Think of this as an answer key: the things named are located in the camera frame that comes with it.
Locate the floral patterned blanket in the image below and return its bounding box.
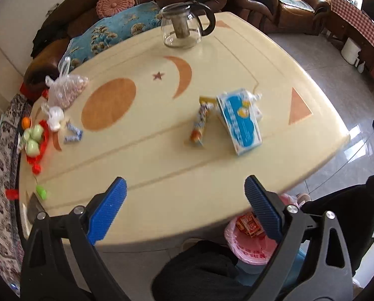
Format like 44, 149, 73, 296
0, 93, 34, 292

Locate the person's leg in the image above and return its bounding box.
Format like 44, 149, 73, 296
151, 240, 248, 301
300, 176, 374, 277

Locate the blue floral cushion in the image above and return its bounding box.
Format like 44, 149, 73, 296
61, 1, 175, 70

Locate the pink lined trash bin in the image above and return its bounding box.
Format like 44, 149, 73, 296
223, 193, 301, 265

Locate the white round appliance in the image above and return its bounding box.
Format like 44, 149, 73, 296
341, 37, 361, 64

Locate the cream coffee table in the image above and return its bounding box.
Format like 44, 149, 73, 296
18, 12, 351, 255

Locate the red checkered tablecloth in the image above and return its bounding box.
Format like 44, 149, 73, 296
329, 0, 374, 57

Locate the red tray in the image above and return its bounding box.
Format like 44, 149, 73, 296
25, 120, 51, 175

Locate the small white plastic bag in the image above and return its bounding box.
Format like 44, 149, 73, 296
41, 102, 65, 131

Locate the blue armchair cloth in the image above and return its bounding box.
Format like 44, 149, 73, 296
274, 0, 315, 12

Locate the pink round cushion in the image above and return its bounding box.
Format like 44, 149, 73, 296
96, 0, 136, 18

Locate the plastic bag of peanuts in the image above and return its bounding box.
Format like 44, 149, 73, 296
45, 56, 90, 109

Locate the person's left leg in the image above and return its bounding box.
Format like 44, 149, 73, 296
151, 240, 248, 301

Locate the black cloth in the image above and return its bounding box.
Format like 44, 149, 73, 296
31, 22, 55, 59

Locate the glass teapot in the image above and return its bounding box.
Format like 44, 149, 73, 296
160, 1, 217, 49

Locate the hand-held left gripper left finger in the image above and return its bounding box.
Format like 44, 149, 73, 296
20, 177, 128, 301

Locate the yellow snack wrapper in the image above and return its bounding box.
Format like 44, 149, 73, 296
189, 96, 218, 147

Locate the person's right leg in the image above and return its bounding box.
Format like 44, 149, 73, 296
300, 176, 374, 277

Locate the cream wardrobe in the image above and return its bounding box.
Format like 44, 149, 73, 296
0, 25, 27, 129

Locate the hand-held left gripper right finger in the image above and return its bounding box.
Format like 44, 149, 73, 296
244, 176, 353, 301

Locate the dark crumpled wrapper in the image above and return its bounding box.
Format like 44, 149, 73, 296
27, 192, 48, 223

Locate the clear plastic wrap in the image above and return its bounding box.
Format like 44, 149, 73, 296
249, 92, 265, 123

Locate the brown red snack box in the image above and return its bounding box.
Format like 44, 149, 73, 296
236, 212, 265, 238

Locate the blue white cartoon box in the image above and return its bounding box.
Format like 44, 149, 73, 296
216, 88, 263, 157

